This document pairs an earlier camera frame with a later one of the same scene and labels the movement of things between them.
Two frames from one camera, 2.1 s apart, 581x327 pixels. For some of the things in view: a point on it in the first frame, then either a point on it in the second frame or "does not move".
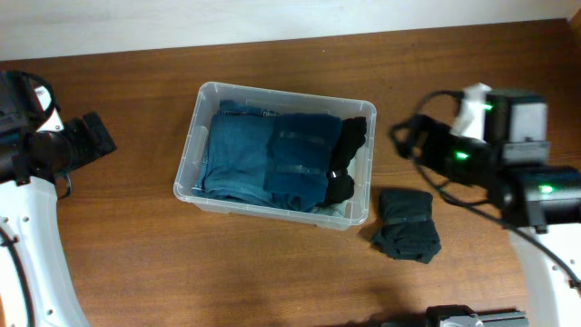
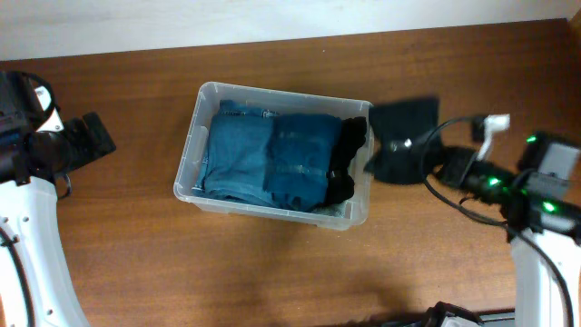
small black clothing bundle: (407, 231) -> (399, 128)
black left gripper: (96, 143) does not move
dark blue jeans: (238, 153) does not move
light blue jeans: (335, 210) does not move
